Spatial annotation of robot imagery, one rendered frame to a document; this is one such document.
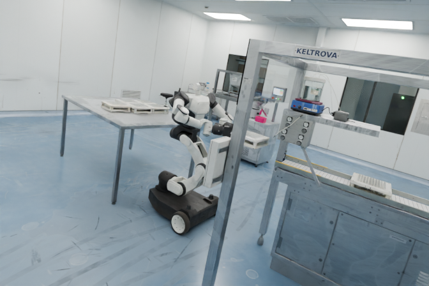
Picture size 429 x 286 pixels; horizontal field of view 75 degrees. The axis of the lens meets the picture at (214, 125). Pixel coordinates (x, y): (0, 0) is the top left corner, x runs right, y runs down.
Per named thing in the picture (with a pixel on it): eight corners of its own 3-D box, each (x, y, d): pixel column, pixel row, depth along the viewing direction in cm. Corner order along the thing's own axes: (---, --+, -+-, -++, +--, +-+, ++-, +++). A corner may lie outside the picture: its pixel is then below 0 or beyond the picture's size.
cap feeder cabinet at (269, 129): (226, 156, 499) (234, 115, 484) (242, 152, 545) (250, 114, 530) (256, 168, 464) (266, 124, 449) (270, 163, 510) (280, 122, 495)
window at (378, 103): (335, 119, 653) (348, 69, 630) (335, 119, 654) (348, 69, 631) (403, 135, 576) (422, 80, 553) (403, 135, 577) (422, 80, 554)
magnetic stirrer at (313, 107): (288, 109, 202) (292, 97, 200) (296, 108, 220) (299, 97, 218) (316, 115, 192) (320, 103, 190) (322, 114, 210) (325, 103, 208)
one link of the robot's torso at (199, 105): (164, 122, 265) (170, 85, 258) (187, 120, 293) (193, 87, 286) (187, 131, 249) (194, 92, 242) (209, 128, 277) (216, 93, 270)
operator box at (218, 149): (202, 185, 150) (210, 139, 144) (218, 177, 164) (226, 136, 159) (210, 189, 147) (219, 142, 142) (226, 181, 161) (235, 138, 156)
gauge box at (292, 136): (276, 138, 205) (283, 113, 201) (281, 137, 214) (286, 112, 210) (306, 147, 194) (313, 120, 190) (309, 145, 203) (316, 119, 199)
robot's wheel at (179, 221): (181, 240, 245) (166, 224, 254) (185, 237, 249) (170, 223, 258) (189, 223, 238) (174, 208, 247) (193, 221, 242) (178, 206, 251)
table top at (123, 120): (61, 97, 353) (61, 94, 353) (136, 100, 435) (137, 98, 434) (120, 129, 257) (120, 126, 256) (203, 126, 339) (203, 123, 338)
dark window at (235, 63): (221, 90, 839) (228, 53, 817) (222, 90, 840) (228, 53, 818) (260, 99, 765) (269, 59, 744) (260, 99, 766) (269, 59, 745)
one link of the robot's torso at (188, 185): (169, 187, 276) (198, 161, 253) (182, 182, 292) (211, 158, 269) (177, 200, 271) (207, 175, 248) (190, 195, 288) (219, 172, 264)
